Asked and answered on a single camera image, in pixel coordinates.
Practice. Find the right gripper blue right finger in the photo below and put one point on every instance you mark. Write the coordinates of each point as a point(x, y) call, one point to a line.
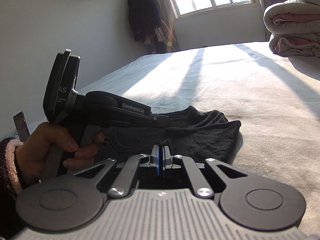
point(168, 167)

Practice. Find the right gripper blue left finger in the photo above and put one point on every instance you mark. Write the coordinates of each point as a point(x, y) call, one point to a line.
point(152, 166)

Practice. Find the black t-shirt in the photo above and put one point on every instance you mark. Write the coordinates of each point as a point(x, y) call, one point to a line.
point(190, 132)

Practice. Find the left forearm fuzzy sleeve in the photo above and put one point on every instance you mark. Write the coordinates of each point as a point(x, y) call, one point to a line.
point(10, 188)

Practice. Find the hanging dark clothes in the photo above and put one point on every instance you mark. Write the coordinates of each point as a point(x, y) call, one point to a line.
point(146, 23)

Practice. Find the black smartphone on stand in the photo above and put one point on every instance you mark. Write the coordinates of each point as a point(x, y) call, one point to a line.
point(21, 126)

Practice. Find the grey window curtain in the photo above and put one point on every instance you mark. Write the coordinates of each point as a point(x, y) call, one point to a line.
point(162, 12)

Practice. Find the grey bed sheet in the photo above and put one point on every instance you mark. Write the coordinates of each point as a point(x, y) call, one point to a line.
point(276, 100)

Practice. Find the folded beige pink quilt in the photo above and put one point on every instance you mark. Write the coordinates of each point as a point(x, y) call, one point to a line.
point(294, 28)

